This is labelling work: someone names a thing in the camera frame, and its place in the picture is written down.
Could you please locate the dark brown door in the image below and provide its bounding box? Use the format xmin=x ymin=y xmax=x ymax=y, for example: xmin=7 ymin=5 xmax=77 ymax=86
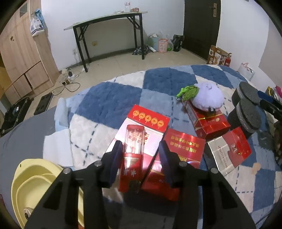
xmin=183 ymin=0 xmax=221 ymax=59

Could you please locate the black plastic bag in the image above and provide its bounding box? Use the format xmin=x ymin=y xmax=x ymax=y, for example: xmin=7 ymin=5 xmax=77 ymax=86
xmin=173 ymin=34 xmax=184 ymax=52

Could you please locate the red carton gold stripe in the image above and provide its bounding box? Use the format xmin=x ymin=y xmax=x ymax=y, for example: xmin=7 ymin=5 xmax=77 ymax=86
xmin=182 ymin=100 xmax=231 ymax=140

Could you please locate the blue white checkered blanket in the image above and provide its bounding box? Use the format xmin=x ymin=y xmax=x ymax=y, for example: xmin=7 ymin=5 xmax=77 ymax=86
xmin=43 ymin=64 xmax=282 ymax=229

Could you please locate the pale yellow plastic basin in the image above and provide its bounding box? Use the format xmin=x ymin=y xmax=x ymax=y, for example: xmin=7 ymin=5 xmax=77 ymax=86
xmin=11 ymin=158 xmax=85 ymax=229

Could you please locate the printed cardboard box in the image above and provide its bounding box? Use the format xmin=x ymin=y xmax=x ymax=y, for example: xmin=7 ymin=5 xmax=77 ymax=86
xmin=207 ymin=45 xmax=229 ymax=66

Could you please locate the silver and red box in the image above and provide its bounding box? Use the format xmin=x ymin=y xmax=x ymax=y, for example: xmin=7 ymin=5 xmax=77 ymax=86
xmin=207 ymin=126 xmax=252 ymax=177

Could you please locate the wooden wardrobe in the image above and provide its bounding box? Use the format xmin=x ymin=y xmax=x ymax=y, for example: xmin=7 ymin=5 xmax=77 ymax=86
xmin=0 ymin=0 xmax=60 ymax=104

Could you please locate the light blue towel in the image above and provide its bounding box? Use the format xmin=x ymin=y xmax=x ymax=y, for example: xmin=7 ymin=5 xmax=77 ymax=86
xmin=54 ymin=97 xmax=74 ymax=132

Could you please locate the shiny red carton gold text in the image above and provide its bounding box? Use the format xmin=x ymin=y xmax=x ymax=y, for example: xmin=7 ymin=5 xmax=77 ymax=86
xmin=141 ymin=128 xmax=206 ymax=202

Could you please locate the white power strip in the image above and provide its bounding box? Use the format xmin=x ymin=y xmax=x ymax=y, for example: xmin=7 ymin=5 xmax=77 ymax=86
xmin=62 ymin=68 xmax=77 ymax=85

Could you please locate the white bag pink trim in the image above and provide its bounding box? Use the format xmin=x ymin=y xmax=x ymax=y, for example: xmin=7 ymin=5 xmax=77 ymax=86
xmin=237 ymin=62 xmax=256 ymax=82

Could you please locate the green keychain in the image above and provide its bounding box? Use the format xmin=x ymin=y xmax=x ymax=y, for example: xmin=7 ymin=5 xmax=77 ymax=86
xmin=176 ymin=85 xmax=200 ymax=102

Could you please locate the black cable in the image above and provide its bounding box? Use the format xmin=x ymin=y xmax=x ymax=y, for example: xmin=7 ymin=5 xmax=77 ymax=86
xmin=51 ymin=81 xmax=81 ymax=97

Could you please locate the red clear cylinder container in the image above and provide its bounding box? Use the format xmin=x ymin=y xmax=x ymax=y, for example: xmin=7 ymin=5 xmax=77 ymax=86
xmin=119 ymin=124 xmax=146 ymax=194

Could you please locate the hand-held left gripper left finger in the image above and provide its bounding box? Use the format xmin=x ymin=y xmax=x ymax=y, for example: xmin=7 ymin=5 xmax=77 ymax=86
xmin=24 ymin=140 xmax=124 ymax=229

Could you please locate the black equipment case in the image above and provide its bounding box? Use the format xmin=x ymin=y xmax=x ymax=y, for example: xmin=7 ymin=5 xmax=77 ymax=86
xmin=0 ymin=96 xmax=33 ymax=137

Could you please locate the purple plush toy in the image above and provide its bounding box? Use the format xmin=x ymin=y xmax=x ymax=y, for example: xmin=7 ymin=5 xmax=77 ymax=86
xmin=192 ymin=85 xmax=223 ymax=113

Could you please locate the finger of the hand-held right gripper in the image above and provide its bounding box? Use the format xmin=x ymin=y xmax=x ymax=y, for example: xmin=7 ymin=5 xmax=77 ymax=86
xmin=259 ymin=100 xmax=282 ymax=119
xmin=257 ymin=90 xmax=282 ymax=104

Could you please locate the pink printed bag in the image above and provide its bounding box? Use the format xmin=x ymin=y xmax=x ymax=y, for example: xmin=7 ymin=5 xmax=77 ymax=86
xmin=158 ymin=38 xmax=169 ymax=53

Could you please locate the clothes heap on floor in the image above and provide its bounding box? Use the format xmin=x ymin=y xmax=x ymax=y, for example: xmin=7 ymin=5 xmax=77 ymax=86
xmin=132 ymin=45 xmax=157 ymax=55

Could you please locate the white towel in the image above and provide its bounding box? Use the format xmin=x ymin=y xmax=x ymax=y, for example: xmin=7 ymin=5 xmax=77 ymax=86
xmin=43 ymin=129 xmax=75 ymax=165

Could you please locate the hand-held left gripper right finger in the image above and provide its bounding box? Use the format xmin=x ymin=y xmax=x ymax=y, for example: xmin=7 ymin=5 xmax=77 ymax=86
xmin=159 ymin=139 xmax=257 ymax=229

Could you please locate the black flat mat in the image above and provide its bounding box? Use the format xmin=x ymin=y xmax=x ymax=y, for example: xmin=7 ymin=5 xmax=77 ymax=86
xmin=34 ymin=92 xmax=54 ymax=115

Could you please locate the black folding table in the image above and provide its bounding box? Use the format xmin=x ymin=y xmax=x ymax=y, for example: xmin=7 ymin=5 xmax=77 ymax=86
xmin=64 ymin=11 xmax=148 ymax=73

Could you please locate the white green plastic bag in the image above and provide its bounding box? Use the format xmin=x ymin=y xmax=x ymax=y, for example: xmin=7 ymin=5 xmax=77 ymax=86
xmin=148 ymin=33 xmax=159 ymax=52

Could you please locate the red box lantern print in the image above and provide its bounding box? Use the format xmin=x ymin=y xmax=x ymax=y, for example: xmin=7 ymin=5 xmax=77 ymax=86
xmin=105 ymin=104 xmax=170 ymax=192

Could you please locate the black foam disc grey band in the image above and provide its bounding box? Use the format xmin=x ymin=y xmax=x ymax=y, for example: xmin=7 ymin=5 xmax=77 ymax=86
xmin=231 ymin=81 xmax=261 ymax=106
xmin=227 ymin=98 xmax=262 ymax=139

